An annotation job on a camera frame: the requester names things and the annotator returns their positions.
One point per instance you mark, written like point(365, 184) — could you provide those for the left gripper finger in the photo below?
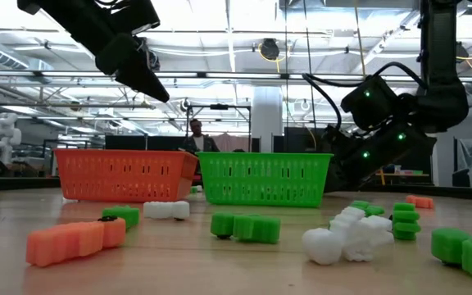
point(129, 65)

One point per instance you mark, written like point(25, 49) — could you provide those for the green plastic basket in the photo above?
point(264, 180)

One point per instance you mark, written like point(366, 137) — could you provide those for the person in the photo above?
point(199, 141)

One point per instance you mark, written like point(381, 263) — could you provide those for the white skeleton figure toy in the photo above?
point(164, 210)
point(350, 241)

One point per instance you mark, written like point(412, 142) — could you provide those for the black gantry frame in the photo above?
point(219, 106)

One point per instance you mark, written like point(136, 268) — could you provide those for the black partition panel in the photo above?
point(301, 141)
point(146, 142)

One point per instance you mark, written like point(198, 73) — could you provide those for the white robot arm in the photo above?
point(4, 135)

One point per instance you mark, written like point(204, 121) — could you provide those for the long ceiling light bar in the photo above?
point(219, 75)

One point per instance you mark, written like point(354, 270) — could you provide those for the orange plastic basket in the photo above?
point(125, 176)

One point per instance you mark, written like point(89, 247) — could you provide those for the wooden table with bowls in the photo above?
point(408, 174)

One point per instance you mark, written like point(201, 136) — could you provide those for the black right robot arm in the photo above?
point(443, 61)

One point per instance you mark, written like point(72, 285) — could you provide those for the white building column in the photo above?
point(266, 119)

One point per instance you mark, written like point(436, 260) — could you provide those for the orange pumpkin figure toy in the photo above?
point(420, 201)
point(68, 241)

